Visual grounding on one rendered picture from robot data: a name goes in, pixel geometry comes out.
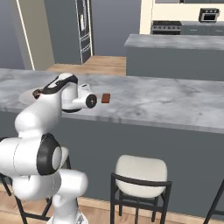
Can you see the grey marble-topped kitchen island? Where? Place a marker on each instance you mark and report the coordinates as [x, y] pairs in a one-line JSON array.
[[175, 61]]

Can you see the grey marble-topped dining counter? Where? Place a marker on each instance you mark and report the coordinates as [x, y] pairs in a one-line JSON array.
[[151, 140]]

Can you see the white round plate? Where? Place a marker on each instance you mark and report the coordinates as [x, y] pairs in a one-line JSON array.
[[25, 97]]

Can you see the brown chocolate piece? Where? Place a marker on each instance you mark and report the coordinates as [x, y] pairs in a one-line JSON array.
[[106, 98]]

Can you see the grey base cabinet run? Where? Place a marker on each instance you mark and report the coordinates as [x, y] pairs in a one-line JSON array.
[[201, 29]]

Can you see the grey fridge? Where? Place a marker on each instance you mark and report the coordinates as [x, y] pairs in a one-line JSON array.
[[67, 29]]

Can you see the brown cupcake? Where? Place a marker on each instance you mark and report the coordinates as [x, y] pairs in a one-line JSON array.
[[36, 93]]

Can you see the silver toaster oven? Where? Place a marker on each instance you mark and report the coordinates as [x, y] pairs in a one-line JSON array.
[[209, 15]]

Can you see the black stove with oven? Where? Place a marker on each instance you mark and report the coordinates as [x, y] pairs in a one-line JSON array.
[[166, 27]]

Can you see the grey wall cabinet run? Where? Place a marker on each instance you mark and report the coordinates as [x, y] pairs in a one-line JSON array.
[[201, 1]]

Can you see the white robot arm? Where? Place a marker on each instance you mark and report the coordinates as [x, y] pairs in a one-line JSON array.
[[35, 122]]

